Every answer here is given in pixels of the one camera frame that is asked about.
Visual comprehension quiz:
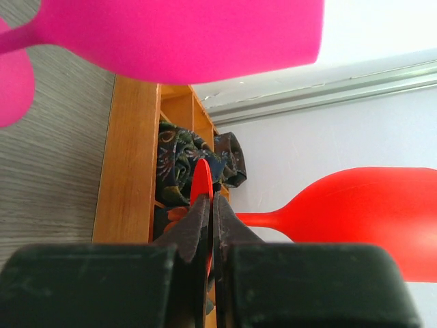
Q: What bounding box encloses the red wine glass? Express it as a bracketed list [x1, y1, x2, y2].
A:
[189, 158, 437, 284]

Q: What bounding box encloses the rolled dark orange-patterned tie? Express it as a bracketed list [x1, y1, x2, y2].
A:
[152, 206, 190, 245]

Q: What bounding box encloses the wooden compartment tray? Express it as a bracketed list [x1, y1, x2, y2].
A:
[92, 76, 217, 327]

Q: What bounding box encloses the magenta wine glass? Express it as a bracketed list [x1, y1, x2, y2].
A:
[1, 1, 324, 127]

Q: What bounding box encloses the rolled black tie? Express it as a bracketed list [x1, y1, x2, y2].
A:
[214, 132, 247, 188]

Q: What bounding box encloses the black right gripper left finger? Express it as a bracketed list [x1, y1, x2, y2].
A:
[1, 195, 210, 327]

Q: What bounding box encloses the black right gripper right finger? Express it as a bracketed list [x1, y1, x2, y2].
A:
[212, 194, 422, 327]

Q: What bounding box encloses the rolled dark green tie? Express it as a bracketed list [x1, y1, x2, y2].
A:
[156, 121, 225, 206]

